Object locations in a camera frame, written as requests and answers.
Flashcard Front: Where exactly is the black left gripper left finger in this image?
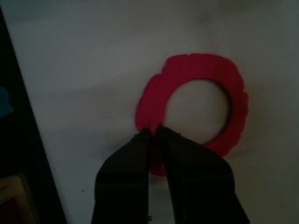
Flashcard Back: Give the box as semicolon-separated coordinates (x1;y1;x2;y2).
90;127;155;224

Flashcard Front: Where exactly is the red dough ring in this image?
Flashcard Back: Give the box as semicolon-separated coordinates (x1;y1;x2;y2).
135;52;250;178

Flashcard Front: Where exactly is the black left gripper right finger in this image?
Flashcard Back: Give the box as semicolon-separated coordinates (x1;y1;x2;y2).
155;124;251;224

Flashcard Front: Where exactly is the white cutting board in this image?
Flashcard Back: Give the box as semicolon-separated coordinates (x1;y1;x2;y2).
0;0;299;224

